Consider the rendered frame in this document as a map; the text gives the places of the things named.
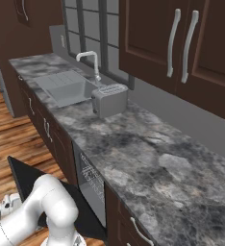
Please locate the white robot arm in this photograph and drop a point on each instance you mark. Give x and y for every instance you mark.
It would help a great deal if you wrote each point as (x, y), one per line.
(55, 206)

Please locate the grey framed window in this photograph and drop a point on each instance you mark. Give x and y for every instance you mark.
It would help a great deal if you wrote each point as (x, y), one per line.
(103, 35)

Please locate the grey kitchen sink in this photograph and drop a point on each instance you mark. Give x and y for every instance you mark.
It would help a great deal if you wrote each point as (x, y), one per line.
(66, 89)

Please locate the dark brown base cupboard door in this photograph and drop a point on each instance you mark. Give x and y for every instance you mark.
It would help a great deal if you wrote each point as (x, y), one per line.
(63, 153)
(40, 112)
(26, 96)

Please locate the dishwasher with grey interior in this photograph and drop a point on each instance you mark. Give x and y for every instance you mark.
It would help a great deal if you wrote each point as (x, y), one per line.
(95, 205)

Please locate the white sink tap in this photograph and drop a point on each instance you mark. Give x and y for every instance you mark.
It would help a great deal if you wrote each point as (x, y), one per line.
(94, 61)

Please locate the dark brown wall cupboard door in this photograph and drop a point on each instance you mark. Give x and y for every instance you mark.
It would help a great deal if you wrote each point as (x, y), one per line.
(143, 35)
(217, 51)

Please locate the grey wall socket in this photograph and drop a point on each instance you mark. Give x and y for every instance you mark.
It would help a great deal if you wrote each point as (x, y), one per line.
(62, 41)

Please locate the black dishwasher door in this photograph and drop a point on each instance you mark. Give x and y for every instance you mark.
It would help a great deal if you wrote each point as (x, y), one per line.
(25, 177)

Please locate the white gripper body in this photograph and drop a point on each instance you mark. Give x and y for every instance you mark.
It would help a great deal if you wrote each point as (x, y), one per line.
(11, 202)

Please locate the grey toaster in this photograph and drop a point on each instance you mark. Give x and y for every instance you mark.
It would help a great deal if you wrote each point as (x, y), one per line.
(112, 102)

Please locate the dark brown drawer front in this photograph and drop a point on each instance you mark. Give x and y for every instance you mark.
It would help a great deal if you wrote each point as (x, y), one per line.
(125, 214)

